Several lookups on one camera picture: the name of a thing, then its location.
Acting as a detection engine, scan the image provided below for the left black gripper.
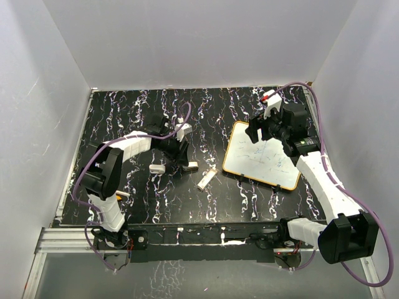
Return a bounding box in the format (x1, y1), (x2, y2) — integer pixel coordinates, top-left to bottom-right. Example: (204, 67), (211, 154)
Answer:
(155, 133), (188, 166)

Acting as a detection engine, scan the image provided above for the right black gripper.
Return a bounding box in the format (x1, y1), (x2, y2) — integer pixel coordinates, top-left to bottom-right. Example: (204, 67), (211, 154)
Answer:
(245, 106), (289, 143)

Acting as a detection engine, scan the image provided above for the beige stapler top cover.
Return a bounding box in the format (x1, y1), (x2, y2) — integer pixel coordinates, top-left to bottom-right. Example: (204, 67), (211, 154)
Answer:
(148, 164), (166, 174)

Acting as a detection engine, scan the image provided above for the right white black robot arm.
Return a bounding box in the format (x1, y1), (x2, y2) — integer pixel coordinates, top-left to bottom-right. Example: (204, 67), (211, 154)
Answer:
(245, 99), (379, 264)

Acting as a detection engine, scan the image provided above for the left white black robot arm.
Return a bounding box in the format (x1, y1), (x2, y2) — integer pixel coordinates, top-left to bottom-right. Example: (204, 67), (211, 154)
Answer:
(77, 116), (192, 249)

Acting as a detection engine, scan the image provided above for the orange framed whiteboard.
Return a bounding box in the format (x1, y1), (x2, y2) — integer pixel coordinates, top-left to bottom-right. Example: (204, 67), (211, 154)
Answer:
(222, 121), (300, 191)

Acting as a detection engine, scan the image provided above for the white marker pen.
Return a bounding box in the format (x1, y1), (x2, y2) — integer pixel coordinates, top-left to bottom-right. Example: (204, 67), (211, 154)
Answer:
(116, 191), (130, 197)

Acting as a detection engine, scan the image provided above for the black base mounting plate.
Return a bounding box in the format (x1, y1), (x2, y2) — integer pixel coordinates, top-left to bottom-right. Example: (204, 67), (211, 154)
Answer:
(90, 222), (311, 268)

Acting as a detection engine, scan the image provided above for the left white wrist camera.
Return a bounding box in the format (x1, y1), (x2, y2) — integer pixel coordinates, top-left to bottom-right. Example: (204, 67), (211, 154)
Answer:
(175, 117), (193, 142)

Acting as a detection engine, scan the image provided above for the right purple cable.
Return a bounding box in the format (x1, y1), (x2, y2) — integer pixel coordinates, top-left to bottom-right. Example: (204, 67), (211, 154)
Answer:
(263, 82), (395, 287)

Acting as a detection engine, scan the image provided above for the aluminium frame rail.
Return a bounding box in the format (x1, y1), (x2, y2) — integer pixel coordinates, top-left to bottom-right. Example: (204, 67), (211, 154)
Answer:
(35, 222), (317, 253)

